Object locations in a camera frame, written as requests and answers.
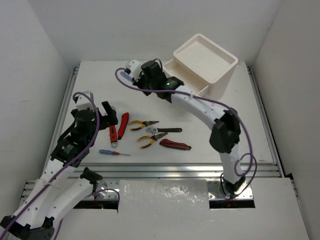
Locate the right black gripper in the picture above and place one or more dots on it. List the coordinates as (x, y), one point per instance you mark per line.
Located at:
(139, 83)

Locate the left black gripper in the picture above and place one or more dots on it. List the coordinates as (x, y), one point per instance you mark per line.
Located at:
(107, 115)

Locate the blue screwdriver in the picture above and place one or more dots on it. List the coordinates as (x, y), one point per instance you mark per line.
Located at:
(126, 76)
(112, 153)

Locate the white top drawer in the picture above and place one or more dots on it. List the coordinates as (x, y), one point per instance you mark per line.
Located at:
(173, 68)

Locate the white drawer cabinet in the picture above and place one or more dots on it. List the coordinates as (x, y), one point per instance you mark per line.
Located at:
(212, 63)

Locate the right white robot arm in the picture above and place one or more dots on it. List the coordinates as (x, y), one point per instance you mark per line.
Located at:
(223, 124)

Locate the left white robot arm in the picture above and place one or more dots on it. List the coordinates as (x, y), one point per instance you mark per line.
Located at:
(37, 217)

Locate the red adjustable wrench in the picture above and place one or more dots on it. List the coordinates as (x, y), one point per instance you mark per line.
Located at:
(113, 136)

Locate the red utility knife left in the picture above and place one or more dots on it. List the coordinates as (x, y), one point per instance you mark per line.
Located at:
(123, 125)

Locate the yellow pliers upper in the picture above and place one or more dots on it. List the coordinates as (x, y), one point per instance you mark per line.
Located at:
(143, 124)

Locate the yellow pliers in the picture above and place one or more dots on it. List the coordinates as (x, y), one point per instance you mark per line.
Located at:
(152, 138)
(143, 124)

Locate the blue screwdriver front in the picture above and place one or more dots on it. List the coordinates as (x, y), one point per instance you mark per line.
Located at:
(112, 153)

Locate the black adjustable wrench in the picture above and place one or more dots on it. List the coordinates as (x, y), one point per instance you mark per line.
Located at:
(154, 130)

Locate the yellow pliers lower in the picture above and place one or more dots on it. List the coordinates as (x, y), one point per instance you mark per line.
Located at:
(152, 138)

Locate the red black utility knife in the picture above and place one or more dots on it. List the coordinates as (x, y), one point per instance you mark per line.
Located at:
(175, 145)

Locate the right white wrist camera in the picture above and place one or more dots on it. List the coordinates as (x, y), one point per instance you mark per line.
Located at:
(133, 69)

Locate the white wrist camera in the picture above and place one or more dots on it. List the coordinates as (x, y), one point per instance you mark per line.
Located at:
(83, 100)
(133, 69)

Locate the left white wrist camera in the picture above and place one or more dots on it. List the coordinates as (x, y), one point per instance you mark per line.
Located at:
(83, 100)

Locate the aluminium table frame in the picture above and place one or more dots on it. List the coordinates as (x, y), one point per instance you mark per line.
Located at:
(161, 163)

